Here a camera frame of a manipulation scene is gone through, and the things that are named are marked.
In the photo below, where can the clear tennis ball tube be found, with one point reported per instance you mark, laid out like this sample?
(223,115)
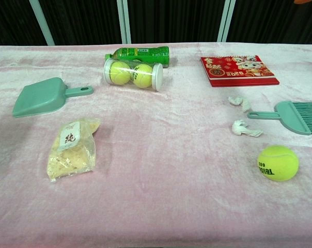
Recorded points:
(157,76)

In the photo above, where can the white tissue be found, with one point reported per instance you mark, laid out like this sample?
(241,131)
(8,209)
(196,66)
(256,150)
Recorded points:
(242,128)
(242,102)

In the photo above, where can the red cartoon envelope pack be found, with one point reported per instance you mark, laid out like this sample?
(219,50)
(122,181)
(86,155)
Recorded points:
(238,71)

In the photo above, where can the teal hand brush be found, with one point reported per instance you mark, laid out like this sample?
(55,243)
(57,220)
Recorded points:
(298,117)

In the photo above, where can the teal plastic dustpan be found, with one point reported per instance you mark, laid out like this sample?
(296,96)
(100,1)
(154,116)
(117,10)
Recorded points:
(38,98)

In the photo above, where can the loose yellow tennis ball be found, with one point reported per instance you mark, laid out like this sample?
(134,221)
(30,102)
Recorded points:
(278,162)

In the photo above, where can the black pleated curtain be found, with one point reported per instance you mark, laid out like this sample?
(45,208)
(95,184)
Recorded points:
(81,20)

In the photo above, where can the double white frame post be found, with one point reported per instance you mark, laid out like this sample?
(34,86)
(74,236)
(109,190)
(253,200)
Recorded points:
(226,20)
(124,22)

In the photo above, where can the yellow tennis ball in tube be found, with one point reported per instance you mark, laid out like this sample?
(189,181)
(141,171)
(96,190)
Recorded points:
(143,76)
(119,72)

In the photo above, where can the slanted white frame post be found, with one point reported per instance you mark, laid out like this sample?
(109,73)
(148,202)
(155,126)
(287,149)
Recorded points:
(42,23)

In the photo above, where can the pink plush table cloth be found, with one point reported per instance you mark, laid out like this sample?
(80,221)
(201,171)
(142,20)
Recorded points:
(156,168)

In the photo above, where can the green drink bottle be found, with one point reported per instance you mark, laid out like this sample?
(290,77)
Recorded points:
(143,53)

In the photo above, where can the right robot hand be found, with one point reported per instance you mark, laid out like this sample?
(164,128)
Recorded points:
(300,1)

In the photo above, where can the clear bag of flakes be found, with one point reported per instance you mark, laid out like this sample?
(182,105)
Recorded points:
(72,152)

